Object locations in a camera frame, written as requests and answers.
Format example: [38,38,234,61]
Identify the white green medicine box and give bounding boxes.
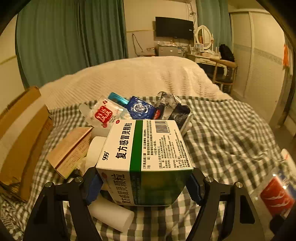
[96,120,193,206]

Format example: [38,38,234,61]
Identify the white plastic bottle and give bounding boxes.
[85,136,107,171]

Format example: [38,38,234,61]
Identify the red white snack packet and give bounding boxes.
[251,149,295,230]

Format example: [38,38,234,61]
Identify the tan brown paper box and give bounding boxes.
[46,127,92,179]

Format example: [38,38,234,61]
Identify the brown cardboard box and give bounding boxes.
[1,86,53,202]

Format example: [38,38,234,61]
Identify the white red sachet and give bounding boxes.
[79,96,124,128]

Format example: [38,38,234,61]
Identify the crinkled silver foil wrapper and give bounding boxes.
[153,91,181,120]

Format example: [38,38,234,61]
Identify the dark blue packet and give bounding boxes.
[125,96,156,120]

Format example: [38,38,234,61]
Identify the wooden chair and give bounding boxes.
[210,58,237,95]

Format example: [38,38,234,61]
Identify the white dressing table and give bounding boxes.
[186,53,226,68]

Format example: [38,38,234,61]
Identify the black bag on chair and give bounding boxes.
[219,44,235,62]

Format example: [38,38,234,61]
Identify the orange item on wardrobe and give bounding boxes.
[282,44,290,67]

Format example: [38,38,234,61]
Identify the cream quilted bedspread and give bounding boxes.
[40,56,230,109]

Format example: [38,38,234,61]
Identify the white wardrobe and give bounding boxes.
[230,11,285,122]

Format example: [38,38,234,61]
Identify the green curtain left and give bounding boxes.
[15,1,128,88]

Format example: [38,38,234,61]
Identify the green curtain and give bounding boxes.
[196,0,232,47]
[15,1,128,88]

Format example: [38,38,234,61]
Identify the grey cabinet under television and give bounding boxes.
[157,45,186,57]

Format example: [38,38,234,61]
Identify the white oval vanity mirror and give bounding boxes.
[195,25,214,50]

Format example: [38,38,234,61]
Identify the green curtain right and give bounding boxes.
[196,0,232,47]

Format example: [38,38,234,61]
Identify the black wall television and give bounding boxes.
[155,16,194,40]

